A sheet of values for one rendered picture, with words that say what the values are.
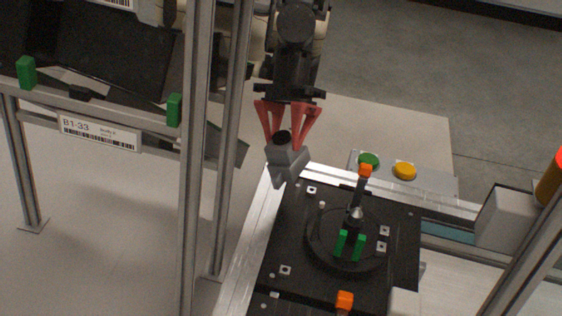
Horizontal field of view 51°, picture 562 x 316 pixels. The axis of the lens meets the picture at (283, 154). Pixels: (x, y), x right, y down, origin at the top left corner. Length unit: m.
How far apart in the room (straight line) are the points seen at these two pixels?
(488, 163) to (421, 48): 0.97
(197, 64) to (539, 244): 0.41
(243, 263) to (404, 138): 0.60
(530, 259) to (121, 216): 0.69
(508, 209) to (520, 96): 2.74
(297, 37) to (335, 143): 0.49
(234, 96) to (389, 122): 0.71
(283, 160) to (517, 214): 0.37
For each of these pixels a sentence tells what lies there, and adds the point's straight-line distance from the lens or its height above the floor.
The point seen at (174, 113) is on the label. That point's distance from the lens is 0.56.
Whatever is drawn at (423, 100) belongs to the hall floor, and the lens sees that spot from 3.10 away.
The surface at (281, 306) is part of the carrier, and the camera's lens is 0.86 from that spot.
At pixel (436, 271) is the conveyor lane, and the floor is 0.92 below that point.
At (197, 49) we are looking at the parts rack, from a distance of 0.52.
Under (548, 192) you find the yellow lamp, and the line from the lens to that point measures 0.69.
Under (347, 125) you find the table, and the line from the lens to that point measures 1.36.
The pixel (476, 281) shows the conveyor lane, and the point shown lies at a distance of 1.06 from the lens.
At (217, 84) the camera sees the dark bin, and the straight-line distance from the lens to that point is 0.75.
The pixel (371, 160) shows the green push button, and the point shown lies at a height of 0.97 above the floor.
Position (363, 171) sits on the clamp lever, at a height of 1.07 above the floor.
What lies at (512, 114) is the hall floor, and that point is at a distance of 3.26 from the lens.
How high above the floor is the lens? 1.68
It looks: 41 degrees down
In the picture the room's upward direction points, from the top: 11 degrees clockwise
